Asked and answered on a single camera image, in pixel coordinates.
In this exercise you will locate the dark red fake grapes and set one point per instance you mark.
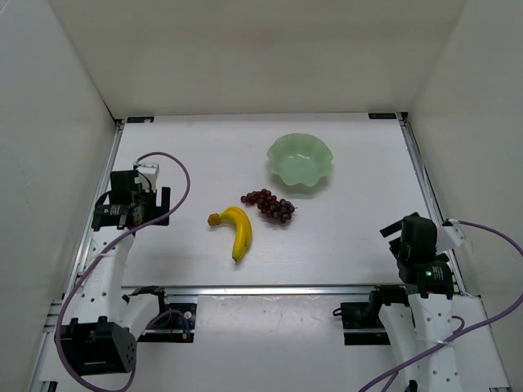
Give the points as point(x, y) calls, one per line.
point(270, 206)

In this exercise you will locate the yellow fake banana bunch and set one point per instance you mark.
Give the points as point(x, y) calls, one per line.
point(243, 229)

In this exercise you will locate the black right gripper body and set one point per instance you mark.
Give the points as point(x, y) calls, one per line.
point(394, 245)

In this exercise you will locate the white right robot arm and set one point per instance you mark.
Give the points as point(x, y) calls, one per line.
point(418, 317)

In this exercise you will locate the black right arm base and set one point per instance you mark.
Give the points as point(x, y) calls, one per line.
point(360, 321)

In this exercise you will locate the right aluminium side rail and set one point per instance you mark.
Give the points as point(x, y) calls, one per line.
point(429, 196)

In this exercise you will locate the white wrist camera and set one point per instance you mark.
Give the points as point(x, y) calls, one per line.
point(148, 173)
point(450, 235)

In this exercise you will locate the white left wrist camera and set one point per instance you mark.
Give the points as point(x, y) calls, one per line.
point(148, 173)

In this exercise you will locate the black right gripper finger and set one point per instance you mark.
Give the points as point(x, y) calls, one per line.
point(395, 247)
point(391, 229)

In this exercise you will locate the green scalloped fruit bowl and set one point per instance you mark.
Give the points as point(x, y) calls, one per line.
point(299, 163)

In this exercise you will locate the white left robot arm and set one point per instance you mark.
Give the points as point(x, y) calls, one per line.
point(100, 332)

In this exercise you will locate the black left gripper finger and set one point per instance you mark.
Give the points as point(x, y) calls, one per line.
point(165, 199)
point(157, 220)

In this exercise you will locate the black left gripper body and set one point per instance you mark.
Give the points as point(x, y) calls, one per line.
point(159, 208)

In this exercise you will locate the front aluminium rail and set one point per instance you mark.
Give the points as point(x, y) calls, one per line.
point(273, 290)

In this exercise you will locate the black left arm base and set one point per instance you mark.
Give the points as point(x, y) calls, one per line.
point(177, 322)

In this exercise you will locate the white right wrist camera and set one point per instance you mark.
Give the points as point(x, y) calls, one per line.
point(450, 235)

